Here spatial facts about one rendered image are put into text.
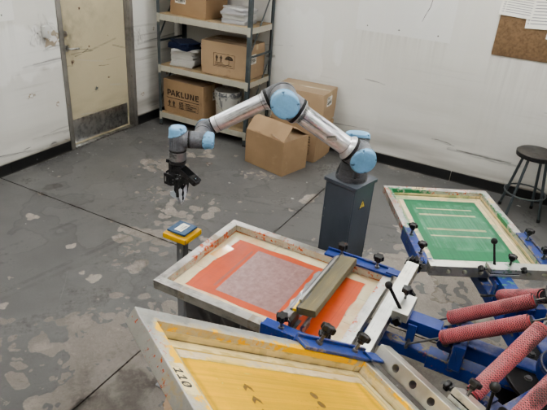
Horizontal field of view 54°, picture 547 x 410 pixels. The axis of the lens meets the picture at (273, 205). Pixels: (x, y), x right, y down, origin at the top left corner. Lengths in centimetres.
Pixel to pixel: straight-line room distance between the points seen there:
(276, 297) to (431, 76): 390
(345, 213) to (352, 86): 347
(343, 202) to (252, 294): 70
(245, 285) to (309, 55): 418
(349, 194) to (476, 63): 325
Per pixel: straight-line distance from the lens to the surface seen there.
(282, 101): 220
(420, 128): 579
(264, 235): 244
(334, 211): 259
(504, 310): 197
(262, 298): 211
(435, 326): 199
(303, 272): 227
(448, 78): 561
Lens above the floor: 224
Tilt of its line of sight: 28 degrees down
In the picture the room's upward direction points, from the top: 5 degrees clockwise
